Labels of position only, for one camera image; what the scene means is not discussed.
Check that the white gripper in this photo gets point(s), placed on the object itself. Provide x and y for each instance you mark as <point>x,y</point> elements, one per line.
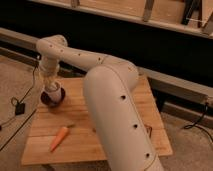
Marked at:
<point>48,69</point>

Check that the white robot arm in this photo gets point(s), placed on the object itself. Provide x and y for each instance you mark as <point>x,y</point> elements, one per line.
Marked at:
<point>107,90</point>

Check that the white ceramic cup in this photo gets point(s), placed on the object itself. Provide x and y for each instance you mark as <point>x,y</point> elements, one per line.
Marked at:
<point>54,92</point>

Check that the black power adapter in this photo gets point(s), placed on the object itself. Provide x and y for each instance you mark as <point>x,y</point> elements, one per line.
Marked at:
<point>20,109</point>

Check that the orange carrot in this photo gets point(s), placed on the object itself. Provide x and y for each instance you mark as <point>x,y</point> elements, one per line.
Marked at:
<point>62,133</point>

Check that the wooden board table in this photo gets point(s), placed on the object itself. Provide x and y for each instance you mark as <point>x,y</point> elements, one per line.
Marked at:
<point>82,144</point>

